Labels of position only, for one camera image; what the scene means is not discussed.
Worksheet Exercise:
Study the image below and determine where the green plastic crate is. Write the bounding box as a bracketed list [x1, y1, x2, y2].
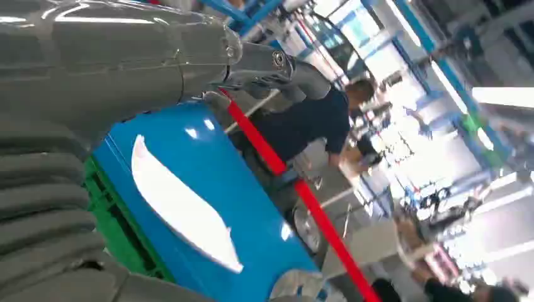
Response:
[82, 155, 176, 284]

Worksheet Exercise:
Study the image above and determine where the person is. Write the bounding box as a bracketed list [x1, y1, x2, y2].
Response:
[231, 78, 382, 201]
[371, 262, 526, 302]

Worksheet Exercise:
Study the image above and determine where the white plastic shell part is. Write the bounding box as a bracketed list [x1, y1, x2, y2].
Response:
[131, 134, 244, 275]

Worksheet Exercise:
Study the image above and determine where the blue metal shelf rack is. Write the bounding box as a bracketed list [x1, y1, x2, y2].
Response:
[92, 102, 331, 302]

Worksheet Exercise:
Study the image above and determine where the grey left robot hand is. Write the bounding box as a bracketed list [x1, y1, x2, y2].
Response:
[0, 0, 332, 151]

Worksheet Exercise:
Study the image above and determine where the red barrier belt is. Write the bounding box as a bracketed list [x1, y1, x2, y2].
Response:
[217, 86, 381, 302]

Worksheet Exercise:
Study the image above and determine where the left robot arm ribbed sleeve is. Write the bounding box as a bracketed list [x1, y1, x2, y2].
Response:
[0, 118, 218, 302]

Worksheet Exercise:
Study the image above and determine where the chrome stool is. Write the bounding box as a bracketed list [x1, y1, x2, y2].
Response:
[292, 199, 355, 256]

